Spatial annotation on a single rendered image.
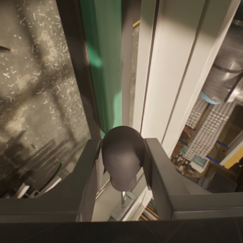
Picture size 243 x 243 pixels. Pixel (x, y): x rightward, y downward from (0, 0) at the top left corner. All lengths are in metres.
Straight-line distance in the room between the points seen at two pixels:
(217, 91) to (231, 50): 0.18
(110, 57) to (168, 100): 0.11
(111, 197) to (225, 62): 0.74
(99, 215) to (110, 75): 0.23
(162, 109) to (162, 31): 0.11
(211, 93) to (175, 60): 0.74
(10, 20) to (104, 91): 0.93
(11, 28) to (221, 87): 1.04
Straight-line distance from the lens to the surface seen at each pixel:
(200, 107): 4.48
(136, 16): 1.22
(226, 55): 0.88
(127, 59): 0.22
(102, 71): 0.17
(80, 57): 0.17
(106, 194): 0.33
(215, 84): 0.92
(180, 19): 0.20
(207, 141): 4.76
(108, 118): 0.22
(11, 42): 1.10
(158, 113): 0.27
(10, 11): 1.07
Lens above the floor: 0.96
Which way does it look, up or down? 23 degrees down
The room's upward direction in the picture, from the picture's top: 122 degrees clockwise
